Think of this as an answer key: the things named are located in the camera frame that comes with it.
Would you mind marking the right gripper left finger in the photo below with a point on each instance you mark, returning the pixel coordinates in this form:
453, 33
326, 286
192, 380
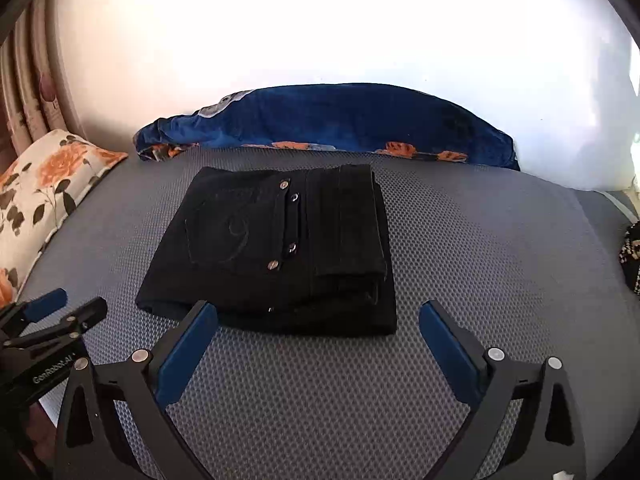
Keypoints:
90, 442

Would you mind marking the black pants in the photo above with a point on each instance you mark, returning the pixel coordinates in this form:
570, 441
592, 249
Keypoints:
301, 253

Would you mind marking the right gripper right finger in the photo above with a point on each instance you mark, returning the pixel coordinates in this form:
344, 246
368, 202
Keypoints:
546, 441

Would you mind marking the blue floral pillow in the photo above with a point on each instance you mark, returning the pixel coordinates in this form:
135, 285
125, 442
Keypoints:
359, 118

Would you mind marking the beige black knitted cloth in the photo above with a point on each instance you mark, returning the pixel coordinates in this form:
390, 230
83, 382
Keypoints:
630, 257

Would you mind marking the grey mesh mattress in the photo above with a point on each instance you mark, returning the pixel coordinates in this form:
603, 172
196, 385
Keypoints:
521, 262

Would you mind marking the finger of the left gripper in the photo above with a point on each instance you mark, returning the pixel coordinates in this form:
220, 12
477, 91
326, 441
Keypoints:
15, 317
68, 329

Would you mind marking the cream floral pillow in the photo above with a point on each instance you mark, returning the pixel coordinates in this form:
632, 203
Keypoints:
39, 191

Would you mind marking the patterned curtain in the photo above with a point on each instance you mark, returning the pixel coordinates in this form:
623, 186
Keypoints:
34, 97

